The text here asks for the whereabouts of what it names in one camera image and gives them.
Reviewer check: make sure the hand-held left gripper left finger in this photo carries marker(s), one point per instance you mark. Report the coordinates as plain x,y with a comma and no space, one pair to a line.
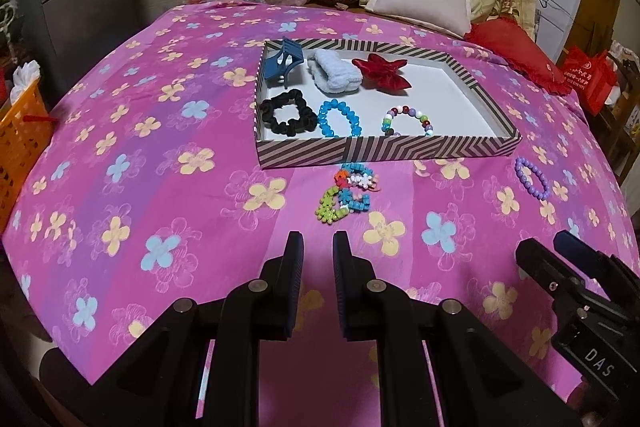
295,277

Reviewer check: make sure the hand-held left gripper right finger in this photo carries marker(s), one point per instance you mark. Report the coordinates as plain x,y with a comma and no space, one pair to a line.
342,277

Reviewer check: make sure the red scrunchie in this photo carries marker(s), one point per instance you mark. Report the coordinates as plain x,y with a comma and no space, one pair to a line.
382,74

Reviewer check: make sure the black scrunchie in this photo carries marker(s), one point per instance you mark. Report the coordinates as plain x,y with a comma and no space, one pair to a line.
272,117

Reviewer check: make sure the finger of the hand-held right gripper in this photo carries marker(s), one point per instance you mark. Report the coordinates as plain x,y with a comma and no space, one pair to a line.
580,249
545,269

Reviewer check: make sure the white plastic bag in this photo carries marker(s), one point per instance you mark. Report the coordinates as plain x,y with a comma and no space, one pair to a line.
25,77

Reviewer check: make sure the orange plastic basket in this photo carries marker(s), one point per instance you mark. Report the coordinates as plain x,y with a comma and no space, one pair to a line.
20,142

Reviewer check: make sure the white fluffy headband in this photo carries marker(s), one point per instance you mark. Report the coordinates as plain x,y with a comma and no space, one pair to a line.
335,69

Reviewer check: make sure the red pillow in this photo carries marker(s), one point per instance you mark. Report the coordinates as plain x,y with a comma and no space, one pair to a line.
515,52

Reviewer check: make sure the red shopping bag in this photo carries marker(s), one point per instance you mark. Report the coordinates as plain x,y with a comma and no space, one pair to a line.
590,77

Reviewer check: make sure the striped cardboard box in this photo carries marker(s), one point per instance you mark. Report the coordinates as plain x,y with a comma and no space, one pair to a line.
450,107

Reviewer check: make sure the blue hair claw clip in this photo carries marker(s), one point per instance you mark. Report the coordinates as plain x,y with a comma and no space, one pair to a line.
280,62

